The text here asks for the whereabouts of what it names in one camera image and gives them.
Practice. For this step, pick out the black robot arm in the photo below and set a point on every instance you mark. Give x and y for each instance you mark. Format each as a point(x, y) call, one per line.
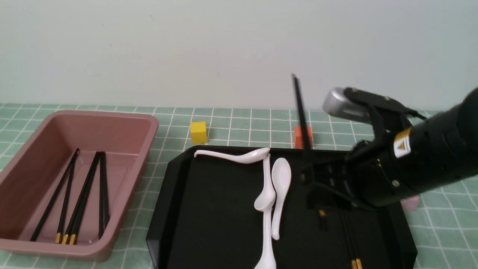
point(410, 154)

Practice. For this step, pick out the white spoon on tray rim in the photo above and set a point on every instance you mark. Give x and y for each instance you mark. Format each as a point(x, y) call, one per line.
point(247, 158)

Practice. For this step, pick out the white spoon centre upright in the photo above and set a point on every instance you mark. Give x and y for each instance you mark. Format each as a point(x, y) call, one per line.
point(266, 198)

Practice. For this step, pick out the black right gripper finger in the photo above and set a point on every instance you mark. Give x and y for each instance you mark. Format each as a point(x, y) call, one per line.
point(335, 196)

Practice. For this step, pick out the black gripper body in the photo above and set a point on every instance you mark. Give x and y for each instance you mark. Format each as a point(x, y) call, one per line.
point(384, 181)

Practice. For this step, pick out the white spoon bottom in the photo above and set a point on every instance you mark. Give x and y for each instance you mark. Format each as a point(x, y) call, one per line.
point(267, 259)

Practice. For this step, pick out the green checkered tablecloth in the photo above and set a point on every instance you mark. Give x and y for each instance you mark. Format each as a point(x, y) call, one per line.
point(444, 225)

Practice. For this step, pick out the orange cube block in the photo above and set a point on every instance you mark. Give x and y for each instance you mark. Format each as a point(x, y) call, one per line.
point(298, 139)

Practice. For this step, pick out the black chopstick far left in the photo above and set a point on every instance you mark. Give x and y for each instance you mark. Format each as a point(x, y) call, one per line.
point(53, 198)

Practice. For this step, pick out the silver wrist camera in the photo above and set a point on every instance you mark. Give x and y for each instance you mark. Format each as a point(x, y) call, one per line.
point(336, 104)

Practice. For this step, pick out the black plastic tray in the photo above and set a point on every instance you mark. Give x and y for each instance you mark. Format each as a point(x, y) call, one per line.
point(205, 219)

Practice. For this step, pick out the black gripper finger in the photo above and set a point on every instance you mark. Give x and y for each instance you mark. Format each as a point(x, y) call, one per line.
point(326, 168)

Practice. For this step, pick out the yellow cube block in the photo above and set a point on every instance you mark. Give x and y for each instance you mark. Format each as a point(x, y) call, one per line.
point(198, 132)

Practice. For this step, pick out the white spoon right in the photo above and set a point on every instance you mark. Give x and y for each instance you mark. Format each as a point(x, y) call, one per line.
point(281, 177)

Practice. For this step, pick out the black chopstick gold tip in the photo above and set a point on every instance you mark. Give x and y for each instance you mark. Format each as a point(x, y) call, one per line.
point(66, 236)
point(348, 240)
point(61, 224)
point(83, 200)
point(301, 116)
point(353, 241)

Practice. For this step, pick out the pink plastic bin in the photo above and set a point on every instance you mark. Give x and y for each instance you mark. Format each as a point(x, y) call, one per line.
point(29, 180)

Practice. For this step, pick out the pink cube block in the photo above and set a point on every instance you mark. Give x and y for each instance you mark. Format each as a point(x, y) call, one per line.
point(410, 204)

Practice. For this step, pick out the black chopstick in bin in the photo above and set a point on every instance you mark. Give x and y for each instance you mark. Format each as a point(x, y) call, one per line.
point(104, 181)

